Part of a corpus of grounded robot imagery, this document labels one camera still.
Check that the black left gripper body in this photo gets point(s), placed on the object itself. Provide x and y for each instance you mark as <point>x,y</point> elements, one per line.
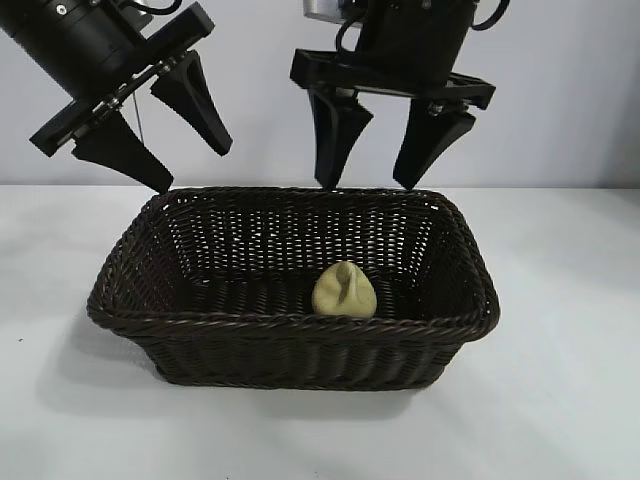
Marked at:
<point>100,60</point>

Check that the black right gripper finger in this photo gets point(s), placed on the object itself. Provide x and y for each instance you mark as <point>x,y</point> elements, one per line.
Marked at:
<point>335,135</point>
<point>430,140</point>

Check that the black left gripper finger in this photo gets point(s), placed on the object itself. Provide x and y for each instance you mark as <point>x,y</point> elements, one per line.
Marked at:
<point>195,100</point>
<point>120,150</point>

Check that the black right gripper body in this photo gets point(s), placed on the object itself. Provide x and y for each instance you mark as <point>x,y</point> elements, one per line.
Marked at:
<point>410,45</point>

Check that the pale yellow egg yolk pastry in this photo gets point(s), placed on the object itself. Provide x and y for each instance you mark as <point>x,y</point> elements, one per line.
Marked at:
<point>345,295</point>

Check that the dark brown wicker basket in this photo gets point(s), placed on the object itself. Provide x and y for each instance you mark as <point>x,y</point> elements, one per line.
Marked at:
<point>280,345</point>

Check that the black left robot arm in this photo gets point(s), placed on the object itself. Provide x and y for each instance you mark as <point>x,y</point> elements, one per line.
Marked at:
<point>40,12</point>

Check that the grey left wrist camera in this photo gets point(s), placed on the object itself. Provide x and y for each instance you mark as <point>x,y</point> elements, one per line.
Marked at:
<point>142,15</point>

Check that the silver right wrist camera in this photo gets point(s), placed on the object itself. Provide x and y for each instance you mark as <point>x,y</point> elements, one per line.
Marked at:
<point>322,9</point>

